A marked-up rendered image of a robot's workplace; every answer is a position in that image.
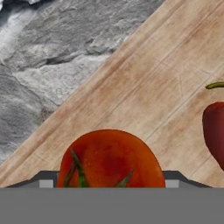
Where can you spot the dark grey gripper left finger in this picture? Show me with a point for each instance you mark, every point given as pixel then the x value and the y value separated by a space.
pixel 43 176

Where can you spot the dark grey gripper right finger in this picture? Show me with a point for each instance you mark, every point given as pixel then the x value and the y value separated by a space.
pixel 175 176

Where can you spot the red tomato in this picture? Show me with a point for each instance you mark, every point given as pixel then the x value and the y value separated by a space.
pixel 116 163

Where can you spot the red bell pepper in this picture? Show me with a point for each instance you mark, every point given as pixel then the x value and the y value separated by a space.
pixel 216 131

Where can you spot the wooden cutting board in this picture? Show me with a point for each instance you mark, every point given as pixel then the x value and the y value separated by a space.
pixel 151 87

